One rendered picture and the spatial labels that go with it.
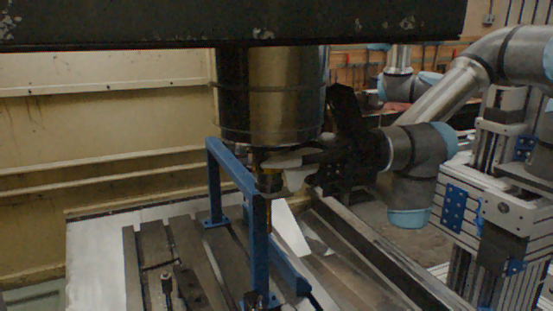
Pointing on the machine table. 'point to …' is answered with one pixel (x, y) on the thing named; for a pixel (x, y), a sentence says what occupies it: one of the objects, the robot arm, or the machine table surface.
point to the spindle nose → (268, 93)
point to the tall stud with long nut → (167, 288)
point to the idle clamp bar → (190, 288)
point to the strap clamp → (251, 301)
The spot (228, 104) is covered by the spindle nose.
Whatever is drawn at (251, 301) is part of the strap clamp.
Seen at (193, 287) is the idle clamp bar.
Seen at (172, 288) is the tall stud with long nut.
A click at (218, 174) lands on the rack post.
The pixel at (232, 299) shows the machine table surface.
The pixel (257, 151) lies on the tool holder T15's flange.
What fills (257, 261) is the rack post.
